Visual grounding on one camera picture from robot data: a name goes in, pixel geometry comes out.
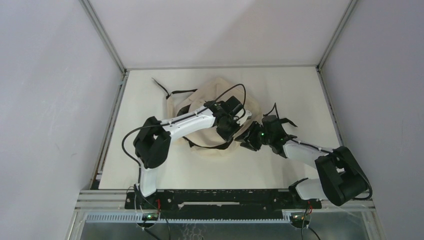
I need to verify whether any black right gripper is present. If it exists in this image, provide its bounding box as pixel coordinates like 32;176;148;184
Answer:
234;120;273;152

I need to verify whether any beige canvas backpack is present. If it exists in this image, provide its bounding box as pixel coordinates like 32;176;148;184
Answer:
159;77;263;156

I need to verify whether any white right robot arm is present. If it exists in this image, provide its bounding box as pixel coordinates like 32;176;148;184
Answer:
235;115;373;208

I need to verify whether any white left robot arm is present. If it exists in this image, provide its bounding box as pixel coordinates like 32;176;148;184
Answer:
130;96;252;209

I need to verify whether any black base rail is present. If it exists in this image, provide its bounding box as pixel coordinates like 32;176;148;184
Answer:
124;188;322;221

